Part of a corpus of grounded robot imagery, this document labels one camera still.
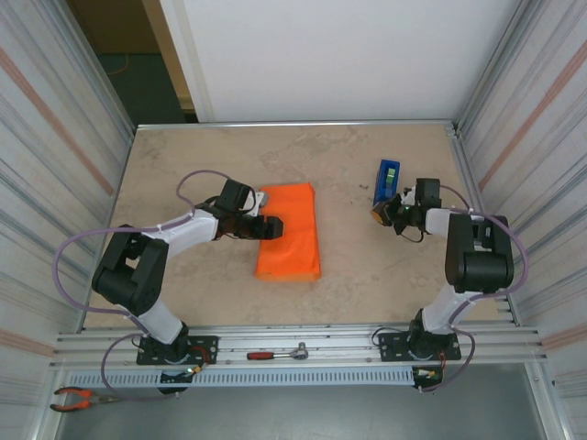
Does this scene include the orange cloth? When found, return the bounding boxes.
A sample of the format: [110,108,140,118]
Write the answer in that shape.
[253,181,323,283]

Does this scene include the blue tape dispenser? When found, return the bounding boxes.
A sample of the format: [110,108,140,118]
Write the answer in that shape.
[372,159,403,210]

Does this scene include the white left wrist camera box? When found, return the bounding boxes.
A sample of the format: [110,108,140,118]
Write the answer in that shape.
[245,190,271,216]

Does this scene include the aluminium mounting rail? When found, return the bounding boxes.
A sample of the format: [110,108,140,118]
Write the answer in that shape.
[50,324,549,369]

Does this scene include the red handled ratchet wrench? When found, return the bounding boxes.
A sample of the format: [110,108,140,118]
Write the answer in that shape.
[246,341,311,361]

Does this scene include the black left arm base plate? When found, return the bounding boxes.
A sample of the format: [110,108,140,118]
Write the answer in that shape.
[136,335,219,367]

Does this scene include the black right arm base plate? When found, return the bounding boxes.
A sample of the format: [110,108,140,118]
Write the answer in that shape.
[377,330,462,363]

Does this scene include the grey slotted cable duct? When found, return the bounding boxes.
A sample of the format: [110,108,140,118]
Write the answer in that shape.
[68,366,416,389]

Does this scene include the orange floor cable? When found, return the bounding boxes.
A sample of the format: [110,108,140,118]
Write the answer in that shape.
[107,53,133,77]

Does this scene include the orange handled pliers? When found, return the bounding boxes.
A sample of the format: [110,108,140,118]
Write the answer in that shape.
[49,387,123,413]

